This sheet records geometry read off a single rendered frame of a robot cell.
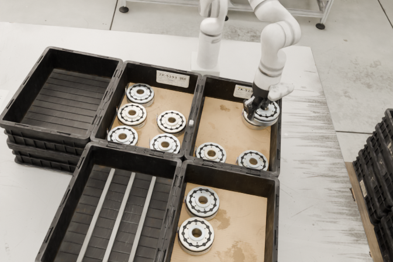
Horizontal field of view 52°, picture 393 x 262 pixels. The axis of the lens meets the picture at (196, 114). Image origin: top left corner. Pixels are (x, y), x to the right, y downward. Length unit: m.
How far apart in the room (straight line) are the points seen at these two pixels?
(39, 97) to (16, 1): 2.16
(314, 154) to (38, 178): 1.03
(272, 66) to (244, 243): 0.52
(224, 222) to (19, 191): 0.70
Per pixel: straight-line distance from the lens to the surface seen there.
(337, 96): 3.04
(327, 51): 3.41
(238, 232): 1.26
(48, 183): 1.50
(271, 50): 1.09
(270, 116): 1.31
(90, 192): 1.31
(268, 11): 1.11
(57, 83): 1.64
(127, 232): 1.23
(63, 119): 1.50
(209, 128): 1.46
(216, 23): 1.62
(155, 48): 1.97
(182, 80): 1.54
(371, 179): 2.27
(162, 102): 1.53
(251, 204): 1.31
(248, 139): 1.46
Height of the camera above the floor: 1.94
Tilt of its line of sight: 48 degrees down
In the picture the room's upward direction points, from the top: 8 degrees clockwise
